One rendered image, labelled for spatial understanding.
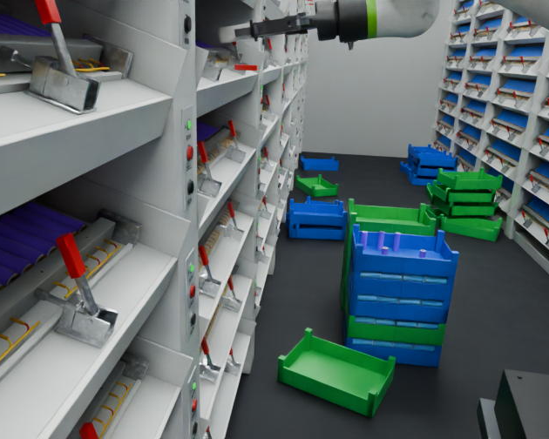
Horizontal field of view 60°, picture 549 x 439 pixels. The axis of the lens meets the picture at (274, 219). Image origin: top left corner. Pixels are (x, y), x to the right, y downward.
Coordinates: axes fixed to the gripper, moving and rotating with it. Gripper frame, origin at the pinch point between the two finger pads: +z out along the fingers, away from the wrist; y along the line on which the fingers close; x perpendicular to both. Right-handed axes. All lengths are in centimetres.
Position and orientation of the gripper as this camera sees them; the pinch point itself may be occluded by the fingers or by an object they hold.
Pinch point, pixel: (236, 33)
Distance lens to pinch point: 104.4
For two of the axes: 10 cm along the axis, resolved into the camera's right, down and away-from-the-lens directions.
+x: -1.3, -9.4, -3.2
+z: -9.9, 0.9, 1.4
